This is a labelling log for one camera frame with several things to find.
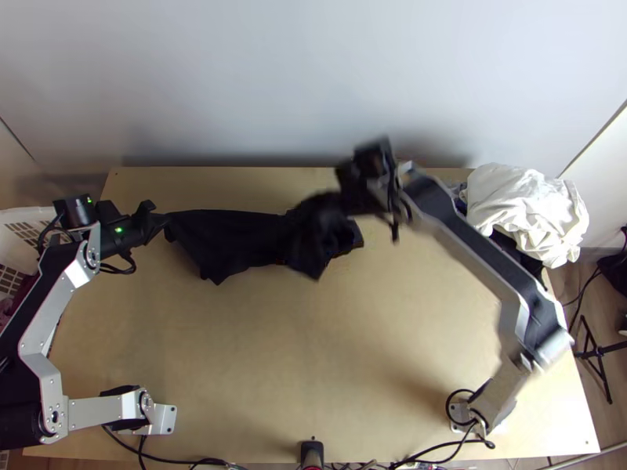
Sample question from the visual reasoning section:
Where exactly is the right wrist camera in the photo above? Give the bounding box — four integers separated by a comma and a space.
352, 136, 395, 175

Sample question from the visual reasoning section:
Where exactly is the black cable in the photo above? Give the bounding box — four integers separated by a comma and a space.
562, 263, 607, 309
100, 424, 237, 470
390, 389, 498, 470
96, 244, 140, 277

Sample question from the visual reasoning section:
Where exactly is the black tripod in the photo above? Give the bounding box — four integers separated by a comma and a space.
574, 314, 627, 406

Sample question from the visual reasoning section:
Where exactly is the white laundry basket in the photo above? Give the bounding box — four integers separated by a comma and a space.
0, 207, 66, 344

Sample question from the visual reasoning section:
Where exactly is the heap of clothes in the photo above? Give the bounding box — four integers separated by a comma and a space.
455, 162, 592, 271

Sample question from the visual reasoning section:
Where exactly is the black t-shirt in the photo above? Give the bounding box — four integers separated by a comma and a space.
164, 191, 367, 286

